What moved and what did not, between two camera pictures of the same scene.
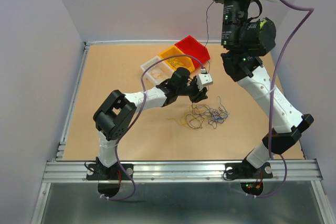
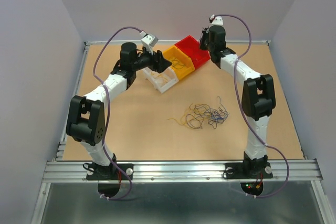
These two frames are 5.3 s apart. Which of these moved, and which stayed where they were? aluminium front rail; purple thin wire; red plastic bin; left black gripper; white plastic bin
Moved: purple thin wire; left black gripper
Stayed: aluminium front rail; red plastic bin; white plastic bin
